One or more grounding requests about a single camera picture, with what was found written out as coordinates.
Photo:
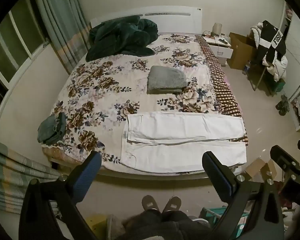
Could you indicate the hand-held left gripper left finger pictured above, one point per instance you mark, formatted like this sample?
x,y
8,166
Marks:
x,y
90,168

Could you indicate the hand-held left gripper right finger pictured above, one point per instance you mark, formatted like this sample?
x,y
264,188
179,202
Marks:
x,y
215,171

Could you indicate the white pants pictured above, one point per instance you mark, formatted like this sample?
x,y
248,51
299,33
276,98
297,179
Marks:
x,y
180,130

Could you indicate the small open cardboard box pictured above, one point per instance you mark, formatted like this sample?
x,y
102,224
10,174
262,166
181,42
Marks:
x,y
258,168

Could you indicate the teal plastic basket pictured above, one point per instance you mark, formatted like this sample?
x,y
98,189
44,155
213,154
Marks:
x,y
215,213

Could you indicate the green plush slippers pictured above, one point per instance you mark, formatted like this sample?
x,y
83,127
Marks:
x,y
283,105

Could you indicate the person's right slipper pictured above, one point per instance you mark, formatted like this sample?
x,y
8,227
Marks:
x,y
172,204

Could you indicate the yellow box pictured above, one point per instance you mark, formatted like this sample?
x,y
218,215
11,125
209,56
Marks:
x,y
97,223

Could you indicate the teal folded jeans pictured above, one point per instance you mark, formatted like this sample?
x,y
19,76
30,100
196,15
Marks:
x,y
51,128

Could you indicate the striped green curtain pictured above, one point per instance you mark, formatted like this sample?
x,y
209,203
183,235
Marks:
x,y
62,22
17,177

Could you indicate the person's dark fuzzy clothing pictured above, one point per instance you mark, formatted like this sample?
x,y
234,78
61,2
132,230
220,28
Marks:
x,y
162,226

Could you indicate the white wardrobe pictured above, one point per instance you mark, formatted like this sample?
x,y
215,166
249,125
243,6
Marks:
x,y
298,67

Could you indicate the chair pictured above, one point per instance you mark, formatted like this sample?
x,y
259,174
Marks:
x,y
261,80

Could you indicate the floral blanket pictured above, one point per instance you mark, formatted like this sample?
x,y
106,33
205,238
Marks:
x,y
110,80

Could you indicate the brown checkered bed sheet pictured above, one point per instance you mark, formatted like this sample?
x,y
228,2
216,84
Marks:
x,y
220,80

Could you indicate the water bottle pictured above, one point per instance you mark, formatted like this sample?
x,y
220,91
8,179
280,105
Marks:
x,y
247,67

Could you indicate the grey folded blanket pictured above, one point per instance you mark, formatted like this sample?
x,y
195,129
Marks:
x,y
166,78

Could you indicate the black and white jacket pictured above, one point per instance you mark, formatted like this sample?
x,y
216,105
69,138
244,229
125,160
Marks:
x,y
272,42

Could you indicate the large cardboard box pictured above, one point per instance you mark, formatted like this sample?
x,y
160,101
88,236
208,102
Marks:
x,y
240,50

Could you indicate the white nightstand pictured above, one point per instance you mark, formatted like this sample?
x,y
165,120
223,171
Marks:
x,y
221,51

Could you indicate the dark green duvet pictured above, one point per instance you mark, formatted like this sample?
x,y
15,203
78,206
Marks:
x,y
120,38

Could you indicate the window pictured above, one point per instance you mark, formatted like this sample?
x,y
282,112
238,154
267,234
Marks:
x,y
12,45

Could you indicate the white bed headboard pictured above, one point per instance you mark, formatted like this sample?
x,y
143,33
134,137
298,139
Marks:
x,y
165,21

